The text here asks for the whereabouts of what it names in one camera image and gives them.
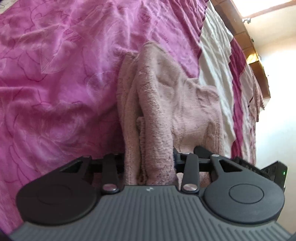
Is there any pink floral bed quilt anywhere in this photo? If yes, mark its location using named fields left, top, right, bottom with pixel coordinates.
left=1, top=1, right=261, bottom=233

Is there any long wooden cabinet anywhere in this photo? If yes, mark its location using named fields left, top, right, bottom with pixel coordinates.
left=211, top=0, right=259, bottom=64

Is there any pink knitted sweater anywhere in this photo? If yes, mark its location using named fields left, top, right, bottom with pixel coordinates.
left=117, top=41, right=224, bottom=185

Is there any open wooden shelf unit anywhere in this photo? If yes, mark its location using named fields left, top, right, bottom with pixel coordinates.
left=244, top=49, right=270, bottom=98

